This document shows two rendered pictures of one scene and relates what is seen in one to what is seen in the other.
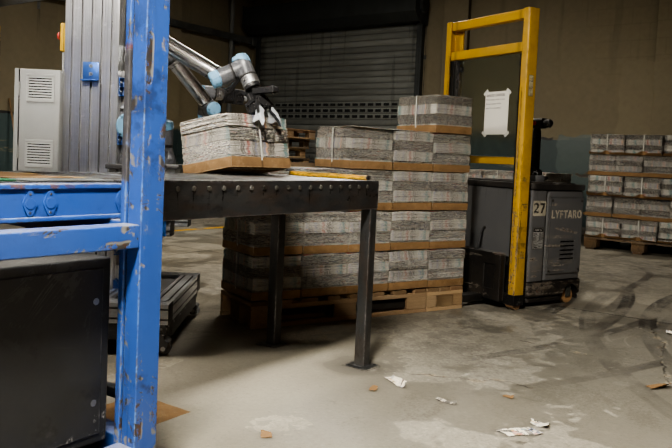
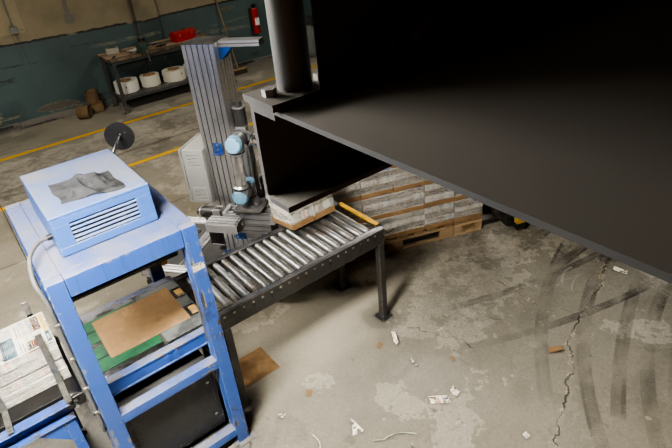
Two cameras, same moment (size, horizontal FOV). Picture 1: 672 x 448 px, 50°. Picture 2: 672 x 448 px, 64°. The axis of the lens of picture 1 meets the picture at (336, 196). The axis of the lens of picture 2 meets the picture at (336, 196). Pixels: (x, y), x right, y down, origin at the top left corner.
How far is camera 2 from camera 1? 215 cm
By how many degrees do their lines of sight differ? 32
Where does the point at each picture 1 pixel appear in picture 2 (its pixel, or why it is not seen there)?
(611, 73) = not seen: outside the picture
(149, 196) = (218, 349)
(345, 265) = (393, 222)
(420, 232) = (447, 193)
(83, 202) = (193, 344)
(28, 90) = (187, 161)
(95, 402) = (217, 412)
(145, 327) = (230, 391)
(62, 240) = (180, 385)
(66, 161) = (216, 194)
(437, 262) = (461, 207)
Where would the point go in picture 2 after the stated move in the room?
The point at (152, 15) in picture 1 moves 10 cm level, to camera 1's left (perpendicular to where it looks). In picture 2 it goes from (199, 284) to (181, 281)
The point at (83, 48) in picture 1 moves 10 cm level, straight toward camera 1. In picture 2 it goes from (211, 135) to (209, 140)
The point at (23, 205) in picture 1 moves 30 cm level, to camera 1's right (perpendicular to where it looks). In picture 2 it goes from (165, 360) to (215, 369)
